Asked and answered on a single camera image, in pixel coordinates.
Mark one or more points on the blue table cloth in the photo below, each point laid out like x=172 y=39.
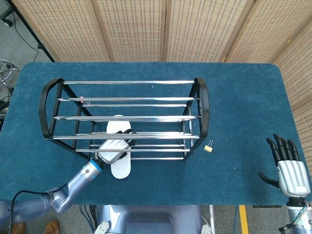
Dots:
x=239 y=109

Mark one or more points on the white oval robot pad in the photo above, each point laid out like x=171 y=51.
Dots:
x=206 y=229
x=103 y=228

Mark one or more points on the blue-grey robot torso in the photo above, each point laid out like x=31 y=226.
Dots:
x=151 y=219

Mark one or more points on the wicker folding screen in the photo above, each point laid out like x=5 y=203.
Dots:
x=136 y=29

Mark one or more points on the beige binder clip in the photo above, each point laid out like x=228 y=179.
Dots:
x=208 y=149

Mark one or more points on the chrome stool base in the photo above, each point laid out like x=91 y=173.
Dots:
x=5 y=69

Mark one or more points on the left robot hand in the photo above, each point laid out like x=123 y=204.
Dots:
x=112 y=151

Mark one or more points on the black stand with caster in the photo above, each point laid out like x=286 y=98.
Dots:
x=26 y=26

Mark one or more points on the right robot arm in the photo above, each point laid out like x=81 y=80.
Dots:
x=298 y=219

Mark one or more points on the white slipper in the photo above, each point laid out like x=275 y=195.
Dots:
x=120 y=169

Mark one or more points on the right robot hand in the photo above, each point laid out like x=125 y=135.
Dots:
x=292 y=178

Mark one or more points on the black shoe rack chrome bars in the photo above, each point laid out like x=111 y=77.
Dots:
x=126 y=137

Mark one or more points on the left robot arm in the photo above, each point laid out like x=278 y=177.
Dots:
x=80 y=175

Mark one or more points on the metal table leg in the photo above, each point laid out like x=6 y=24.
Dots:
x=212 y=219

